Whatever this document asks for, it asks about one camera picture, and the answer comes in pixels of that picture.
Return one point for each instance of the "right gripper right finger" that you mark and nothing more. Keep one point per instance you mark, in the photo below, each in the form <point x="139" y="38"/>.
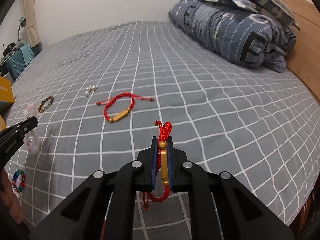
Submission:
<point x="220" y="206"/>

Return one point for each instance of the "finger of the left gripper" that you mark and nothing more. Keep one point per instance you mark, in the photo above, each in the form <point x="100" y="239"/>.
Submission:
<point x="25" y="126"/>

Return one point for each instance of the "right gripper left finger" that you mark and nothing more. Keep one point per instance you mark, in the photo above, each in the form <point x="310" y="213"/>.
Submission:
<point x="103" y="205"/>

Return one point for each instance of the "person's left hand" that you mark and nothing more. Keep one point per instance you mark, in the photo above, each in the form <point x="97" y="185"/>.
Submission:
<point x="10" y="199"/>

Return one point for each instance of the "blue yellow cardboard box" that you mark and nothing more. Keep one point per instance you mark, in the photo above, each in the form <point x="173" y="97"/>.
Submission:
<point x="6" y="100"/>

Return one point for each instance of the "teal suitcase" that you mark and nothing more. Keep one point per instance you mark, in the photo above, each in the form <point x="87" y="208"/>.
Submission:
<point x="19" y="60"/>

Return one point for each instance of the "white pearl earrings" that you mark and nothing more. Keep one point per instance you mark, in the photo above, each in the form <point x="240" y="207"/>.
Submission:
<point x="89" y="90"/>

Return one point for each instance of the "grey checked bed sheet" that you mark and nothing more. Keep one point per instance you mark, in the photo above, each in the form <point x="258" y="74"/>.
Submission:
<point x="154" y="81"/>

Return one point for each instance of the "blue desk lamp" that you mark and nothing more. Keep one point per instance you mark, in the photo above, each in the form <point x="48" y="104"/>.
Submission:
<point x="22" y="24"/>

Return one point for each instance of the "beige left curtain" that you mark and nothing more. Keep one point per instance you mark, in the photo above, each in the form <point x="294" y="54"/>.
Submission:
<point x="29" y="15"/>

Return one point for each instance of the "wooden headboard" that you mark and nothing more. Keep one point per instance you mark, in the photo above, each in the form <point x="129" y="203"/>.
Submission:
<point x="303" y="59"/>

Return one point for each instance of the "folded blue patterned duvet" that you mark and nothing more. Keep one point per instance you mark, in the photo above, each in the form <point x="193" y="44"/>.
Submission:
<point x="241" y="37"/>

